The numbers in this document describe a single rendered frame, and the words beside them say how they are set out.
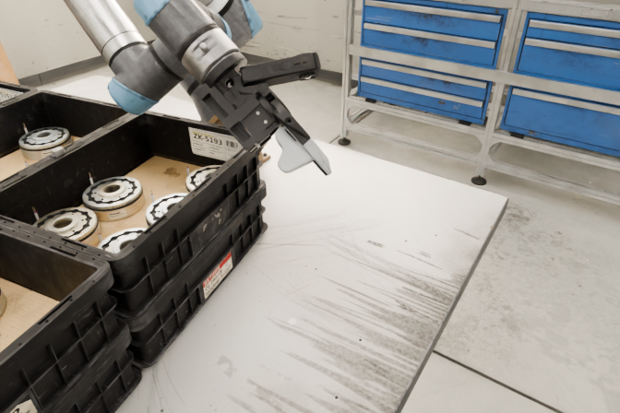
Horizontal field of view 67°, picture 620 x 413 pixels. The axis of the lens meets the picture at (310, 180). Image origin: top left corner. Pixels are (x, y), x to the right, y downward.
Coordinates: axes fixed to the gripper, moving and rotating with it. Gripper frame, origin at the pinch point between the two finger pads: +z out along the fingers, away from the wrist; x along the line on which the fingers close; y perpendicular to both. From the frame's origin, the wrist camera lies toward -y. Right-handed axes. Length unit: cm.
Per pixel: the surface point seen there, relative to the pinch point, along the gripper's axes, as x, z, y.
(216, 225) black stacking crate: -14.0, -4.7, 20.1
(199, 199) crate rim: -6.4, -9.1, 18.0
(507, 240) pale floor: -139, 81, -48
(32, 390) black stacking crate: 14.6, -3.2, 41.7
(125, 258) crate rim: 6.2, -8.3, 27.8
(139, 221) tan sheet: -16.5, -14.3, 30.2
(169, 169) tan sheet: -31.9, -21.0, 22.9
